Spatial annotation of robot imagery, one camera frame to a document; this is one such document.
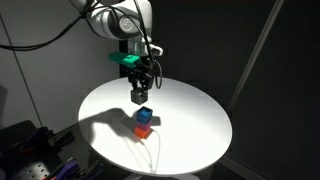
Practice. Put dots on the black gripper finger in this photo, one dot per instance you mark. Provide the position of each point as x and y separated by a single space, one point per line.
147 86
134 85

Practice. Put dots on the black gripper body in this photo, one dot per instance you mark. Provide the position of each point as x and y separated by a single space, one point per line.
141 71

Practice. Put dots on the grey block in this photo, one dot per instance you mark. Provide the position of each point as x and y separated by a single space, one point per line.
139 96

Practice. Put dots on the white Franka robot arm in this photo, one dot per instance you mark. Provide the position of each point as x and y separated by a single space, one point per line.
120 21

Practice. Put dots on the blue block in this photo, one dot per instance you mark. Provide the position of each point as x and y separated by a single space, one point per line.
144 115

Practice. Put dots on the magenta block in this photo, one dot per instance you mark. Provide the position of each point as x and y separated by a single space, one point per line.
143 125

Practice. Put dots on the orange block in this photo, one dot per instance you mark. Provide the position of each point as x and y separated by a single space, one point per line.
142 132

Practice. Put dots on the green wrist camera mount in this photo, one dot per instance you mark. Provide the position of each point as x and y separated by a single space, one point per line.
125 59

